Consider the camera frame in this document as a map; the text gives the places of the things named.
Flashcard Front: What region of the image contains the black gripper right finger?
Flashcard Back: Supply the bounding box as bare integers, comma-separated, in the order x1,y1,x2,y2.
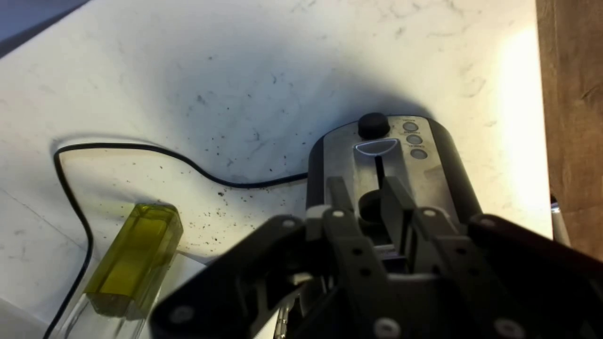
381,177,603,339

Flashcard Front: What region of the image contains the black toaster power cable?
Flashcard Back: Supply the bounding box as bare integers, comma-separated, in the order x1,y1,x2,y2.
41,141,311,339

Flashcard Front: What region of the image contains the glass olive oil bottle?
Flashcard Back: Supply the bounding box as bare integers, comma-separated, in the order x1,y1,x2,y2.
45,201,209,339

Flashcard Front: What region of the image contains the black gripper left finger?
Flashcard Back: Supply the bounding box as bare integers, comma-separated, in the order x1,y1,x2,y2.
149,177,403,339

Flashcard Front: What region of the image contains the black and silver toaster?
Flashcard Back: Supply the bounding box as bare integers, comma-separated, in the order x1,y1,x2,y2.
305,111,486,252

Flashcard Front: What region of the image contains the black toaster lever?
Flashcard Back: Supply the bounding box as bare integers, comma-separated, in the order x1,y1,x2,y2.
358,188,386,226

